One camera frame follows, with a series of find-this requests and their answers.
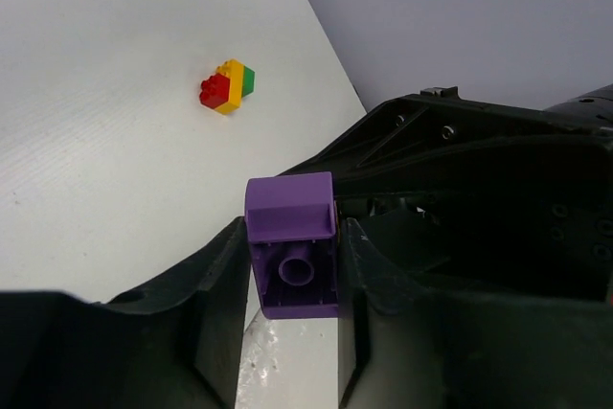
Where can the dark purple lego brick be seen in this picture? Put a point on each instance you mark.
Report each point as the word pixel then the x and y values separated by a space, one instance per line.
pixel 292 234

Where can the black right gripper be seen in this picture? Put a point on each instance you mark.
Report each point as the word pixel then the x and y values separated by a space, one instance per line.
pixel 520 197

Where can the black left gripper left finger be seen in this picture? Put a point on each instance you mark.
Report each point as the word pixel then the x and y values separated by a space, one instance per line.
pixel 171 342

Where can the green lego brick on table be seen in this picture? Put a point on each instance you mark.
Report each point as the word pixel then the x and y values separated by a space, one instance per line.
pixel 248 81

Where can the red stud lego brick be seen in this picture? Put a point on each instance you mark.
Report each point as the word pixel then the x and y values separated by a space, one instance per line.
pixel 214 91

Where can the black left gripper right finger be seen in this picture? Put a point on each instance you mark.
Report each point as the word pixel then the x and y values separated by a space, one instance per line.
pixel 404 345

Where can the yellow long lego brick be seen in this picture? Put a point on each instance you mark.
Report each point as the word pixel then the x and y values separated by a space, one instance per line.
pixel 233 71

